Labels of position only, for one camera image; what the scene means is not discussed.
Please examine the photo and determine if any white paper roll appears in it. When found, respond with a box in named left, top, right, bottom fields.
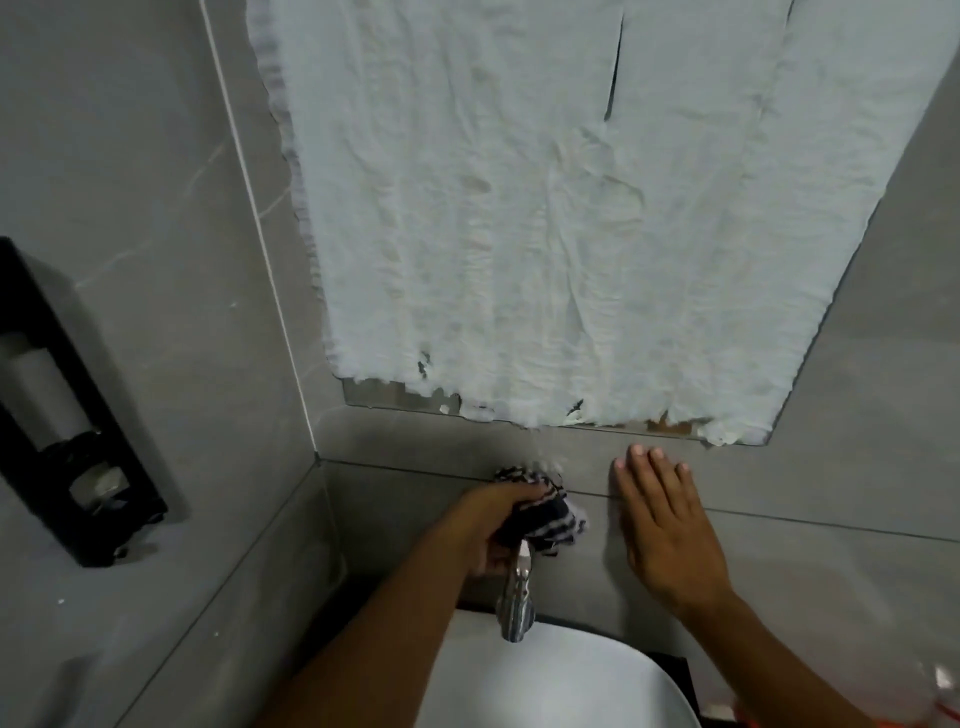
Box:
left=0, top=333, right=100, bottom=453

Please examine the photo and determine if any person's left forearm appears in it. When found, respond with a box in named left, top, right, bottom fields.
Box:
left=253, top=517, right=481, bottom=728

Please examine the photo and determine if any white sink basin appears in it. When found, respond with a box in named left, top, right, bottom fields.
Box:
left=413, top=609, right=696, bottom=728

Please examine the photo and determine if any person's right forearm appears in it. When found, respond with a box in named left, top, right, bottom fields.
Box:
left=678, top=589, right=880, bottom=728

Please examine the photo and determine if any wall mirror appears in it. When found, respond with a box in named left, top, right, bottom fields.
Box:
left=341, top=377, right=775, bottom=449

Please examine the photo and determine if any person's right hand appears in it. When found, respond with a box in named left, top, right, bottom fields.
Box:
left=612, top=444, right=735, bottom=621

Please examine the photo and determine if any black white striped cloth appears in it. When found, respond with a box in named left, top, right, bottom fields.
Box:
left=491, top=465, right=591, bottom=558

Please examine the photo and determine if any black wall dispenser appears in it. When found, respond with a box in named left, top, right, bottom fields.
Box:
left=0, top=236, right=169, bottom=569

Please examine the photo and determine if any person's left hand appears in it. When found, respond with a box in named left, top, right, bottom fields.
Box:
left=447, top=481, right=555, bottom=580

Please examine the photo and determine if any chrome faucet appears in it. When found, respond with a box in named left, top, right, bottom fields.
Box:
left=497, top=543, right=538, bottom=645

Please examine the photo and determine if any white paper sheet covering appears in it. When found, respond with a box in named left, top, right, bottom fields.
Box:
left=246, top=0, right=960, bottom=448

